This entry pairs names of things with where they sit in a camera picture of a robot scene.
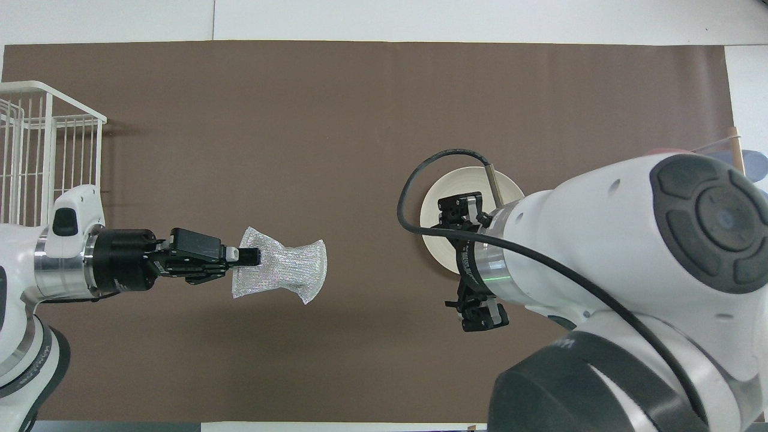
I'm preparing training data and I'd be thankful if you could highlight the clear plastic cup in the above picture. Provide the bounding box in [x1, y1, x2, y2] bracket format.
[232, 226, 328, 305]

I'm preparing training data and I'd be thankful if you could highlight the blue plastic cup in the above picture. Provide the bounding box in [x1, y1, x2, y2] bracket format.
[708, 150, 768, 182]

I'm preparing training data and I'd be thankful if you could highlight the white cup rack wooden handle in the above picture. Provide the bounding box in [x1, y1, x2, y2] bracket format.
[690, 126, 746, 176]

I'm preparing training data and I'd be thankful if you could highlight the brown paper table mat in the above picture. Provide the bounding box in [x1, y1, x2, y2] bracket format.
[0, 41, 751, 424]

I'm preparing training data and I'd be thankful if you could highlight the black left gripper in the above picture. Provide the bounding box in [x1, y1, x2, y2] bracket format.
[90, 227, 262, 295]

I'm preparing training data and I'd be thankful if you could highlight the white wire dish rack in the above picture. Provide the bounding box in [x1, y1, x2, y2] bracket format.
[0, 81, 107, 227]

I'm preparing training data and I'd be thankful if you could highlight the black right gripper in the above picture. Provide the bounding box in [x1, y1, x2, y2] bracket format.
[437, 192, 511, 332]

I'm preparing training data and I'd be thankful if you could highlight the cream round plate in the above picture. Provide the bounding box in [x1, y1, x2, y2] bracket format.
[420, 167, 526, 277]

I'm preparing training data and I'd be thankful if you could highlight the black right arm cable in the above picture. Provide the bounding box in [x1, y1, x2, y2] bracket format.
[397, 149, 715, 432]

